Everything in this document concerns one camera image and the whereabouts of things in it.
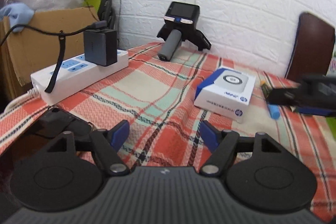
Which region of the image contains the black camera on tripod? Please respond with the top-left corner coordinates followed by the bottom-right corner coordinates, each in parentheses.
top-left (157, 2), bottom-right (211, 61)

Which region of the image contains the white power strip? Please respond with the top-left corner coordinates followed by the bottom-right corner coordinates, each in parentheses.
top-left (31, 50), bottom-right (129, 106)

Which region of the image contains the black power adapter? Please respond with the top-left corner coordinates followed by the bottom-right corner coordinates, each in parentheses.
top-left (83, 20), bottom-right (117, 67)

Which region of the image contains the black cable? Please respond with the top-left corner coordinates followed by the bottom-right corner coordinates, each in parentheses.
top-left (0, 20), bottom-right (108, 94)

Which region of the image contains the red plaid bed sheet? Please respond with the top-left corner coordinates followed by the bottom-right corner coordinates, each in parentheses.
top-left (0, 41), bottom-right (336, 223)

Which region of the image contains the white blue HP box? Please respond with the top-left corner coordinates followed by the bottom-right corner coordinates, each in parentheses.
top-left (194, 67), bottom-right (256, 123)

